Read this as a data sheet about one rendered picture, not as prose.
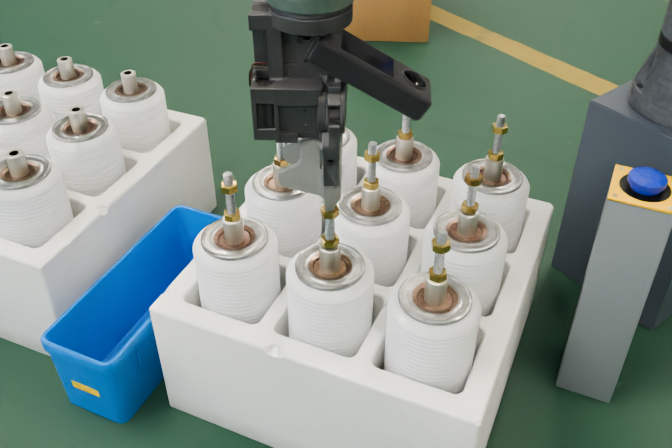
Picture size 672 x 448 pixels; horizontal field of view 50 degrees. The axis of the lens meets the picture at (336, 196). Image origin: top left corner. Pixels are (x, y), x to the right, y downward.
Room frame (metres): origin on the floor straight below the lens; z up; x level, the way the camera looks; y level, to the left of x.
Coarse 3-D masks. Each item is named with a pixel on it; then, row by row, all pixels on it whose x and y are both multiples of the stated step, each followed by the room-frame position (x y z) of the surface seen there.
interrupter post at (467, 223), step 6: (462, 216) 0.64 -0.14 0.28; (468, 216) 0.63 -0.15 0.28; (474, 216) 0.63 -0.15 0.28; (462, 222) 0.64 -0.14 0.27; (468, 222) 0.63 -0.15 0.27; (474, 222) 0.63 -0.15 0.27; (462, 228) 0.63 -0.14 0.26; (468, 228) 0.63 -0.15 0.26; (474, 228) 0.63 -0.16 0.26; (462, 234) 0.63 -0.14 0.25; (468, 234) 0.63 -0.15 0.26; (474, 234) 0.64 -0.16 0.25
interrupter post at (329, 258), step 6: (336, 246) 0.58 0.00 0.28; (324, 252) 0.57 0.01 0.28; (330, 252) 0.57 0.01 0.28; (336, 252) 0.58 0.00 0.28; (324, 258) 0.57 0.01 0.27; (330, 258) 0.57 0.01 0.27; (336, 258) 0.58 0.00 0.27; (324, 264) 0.57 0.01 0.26; (330, 264) 0.57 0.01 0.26; (336, 264) 0.58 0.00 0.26; (324, 270) 0.57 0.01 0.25; (330, 270) 0.57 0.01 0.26; (336, 270) 0.58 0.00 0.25
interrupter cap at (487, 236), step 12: (444, 216) 0.67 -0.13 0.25; (456, 216) 0.67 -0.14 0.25; (480, 216) 0.67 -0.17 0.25; (444, 228) 0.64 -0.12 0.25; (456, 228) 0.65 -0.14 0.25; (480, 228) 0.65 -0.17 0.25; (492, 228) 0.65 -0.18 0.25; (456, 240) 0.63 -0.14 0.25; (468, 240) 0.63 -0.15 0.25; (480, 240) 0.63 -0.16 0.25; (492, 240) 0.62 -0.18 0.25; (468, 252) 0.61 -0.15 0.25; (480, 252) 0.61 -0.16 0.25
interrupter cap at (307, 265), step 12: (312, 252) 0.60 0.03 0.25; (348, 252) 0.60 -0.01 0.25; (300, 264) 0.58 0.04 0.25; (312, 264) 0.59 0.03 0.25; (348, 264) 0.59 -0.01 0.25; (360, 264) 0.58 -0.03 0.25; (300, 276) 0.56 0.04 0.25; (312, 276) 0.56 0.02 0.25; (324, 276) 0.57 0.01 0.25; (336, 276) 0.57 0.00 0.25; (348, 276) 0.57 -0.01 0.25; (360, 276) 0.56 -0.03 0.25; (324, 288) 0.55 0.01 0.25; (336, 288) 0.55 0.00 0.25
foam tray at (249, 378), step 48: (528, 240) 0.71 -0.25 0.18; (192, 288) 0.63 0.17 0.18; (384, 288) 0.62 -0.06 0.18; (528, 288) 0.65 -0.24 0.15; (192, 336) 0.57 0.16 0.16; (240, 336) 0.55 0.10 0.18; (288, 336) 0.59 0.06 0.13; (384, 336) 0.55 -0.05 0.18; (480, 336) 0.56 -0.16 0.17; (192, 384) 0.57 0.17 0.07; (240, 384) 0.55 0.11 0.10; (288, 384) 0.52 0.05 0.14; (336, 384) 0.50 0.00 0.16; (384, 384) 0.48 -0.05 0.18; (480, 384) 0.48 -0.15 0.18; (240, 432) 0.55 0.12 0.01; (288, 432) 0.52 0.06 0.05; (336, 432) 0.50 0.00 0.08; (384, 432) 0.47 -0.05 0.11; (432, 432) 0.45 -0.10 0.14; (480, 432) 0.44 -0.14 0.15
